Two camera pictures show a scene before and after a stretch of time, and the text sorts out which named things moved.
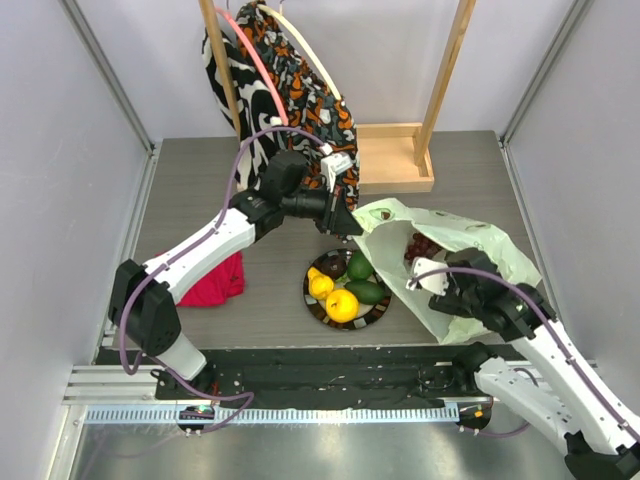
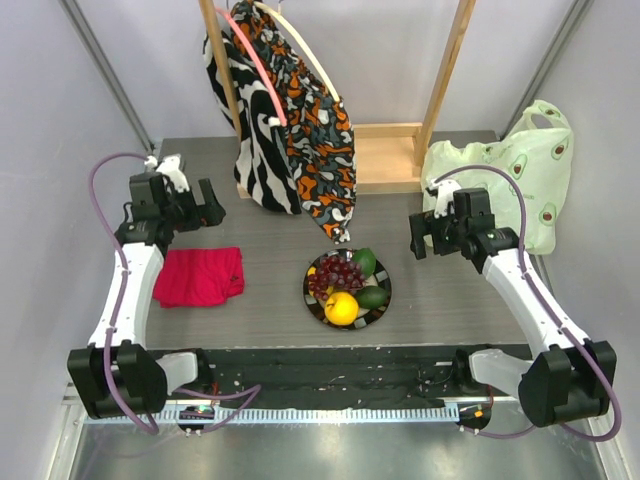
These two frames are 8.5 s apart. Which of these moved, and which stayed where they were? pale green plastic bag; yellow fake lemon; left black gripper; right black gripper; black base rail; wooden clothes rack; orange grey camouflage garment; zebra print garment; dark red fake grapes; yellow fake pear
Moved: left black gripper; pale green plastic bag; right black gripper; dark red fake grapes
Stayed: orange grey camouflage garment; wooden clothes rack; zebra print garment; yellow fake pear; yellow fake lemon; black base rail
